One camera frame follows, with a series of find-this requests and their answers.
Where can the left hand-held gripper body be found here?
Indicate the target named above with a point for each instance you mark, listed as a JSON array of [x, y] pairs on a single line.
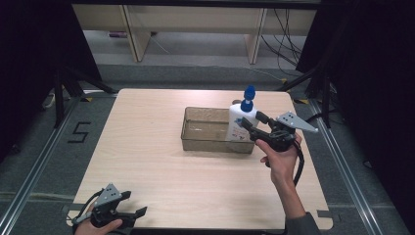
[[107, 209]]

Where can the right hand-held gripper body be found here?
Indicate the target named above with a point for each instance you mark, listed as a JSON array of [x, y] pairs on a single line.
[[280, 138]]

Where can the white bottle with blue cap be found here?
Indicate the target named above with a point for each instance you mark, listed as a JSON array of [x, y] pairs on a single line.
[[236, 119]]

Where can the clear brown plastic tray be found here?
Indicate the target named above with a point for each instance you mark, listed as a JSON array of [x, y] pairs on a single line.
[[202, 143]]

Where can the person's left hand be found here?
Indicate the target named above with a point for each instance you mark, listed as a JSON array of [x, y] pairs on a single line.
[[98, 229]]

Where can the person's right hand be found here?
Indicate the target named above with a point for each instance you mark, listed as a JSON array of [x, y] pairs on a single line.
[[280, 163]]

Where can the black metal stand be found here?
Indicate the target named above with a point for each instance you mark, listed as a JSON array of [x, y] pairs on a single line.
[[65, 94], [321, 94]]

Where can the small pink box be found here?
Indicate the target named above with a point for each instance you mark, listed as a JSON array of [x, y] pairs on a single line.
[[117, 34]]

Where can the metal floor rail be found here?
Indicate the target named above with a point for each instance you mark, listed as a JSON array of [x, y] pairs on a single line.
[[342, 163], [36, 169]]

